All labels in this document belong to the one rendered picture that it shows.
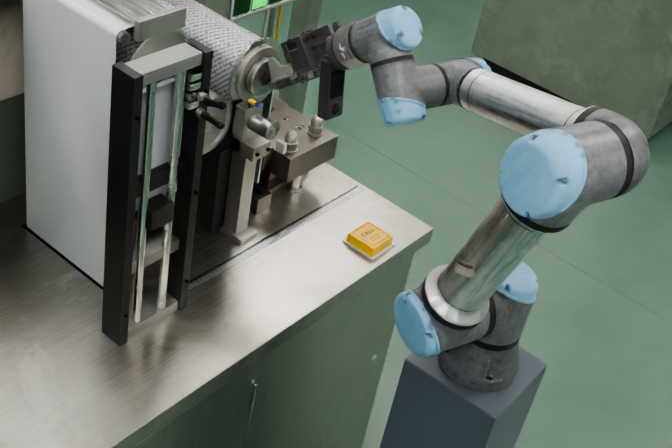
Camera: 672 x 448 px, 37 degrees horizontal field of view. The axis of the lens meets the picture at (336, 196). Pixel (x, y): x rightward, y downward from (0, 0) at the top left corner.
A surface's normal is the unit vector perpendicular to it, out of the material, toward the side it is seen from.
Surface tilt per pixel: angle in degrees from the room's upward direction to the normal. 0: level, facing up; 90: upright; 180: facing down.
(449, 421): 90
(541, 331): 0
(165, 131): 90
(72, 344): 0
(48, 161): 90
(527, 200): 83
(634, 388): 0
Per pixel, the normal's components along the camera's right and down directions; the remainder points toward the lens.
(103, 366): 0.16, -0.80
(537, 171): -0.79, 0.11
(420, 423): -0.62, 0.37
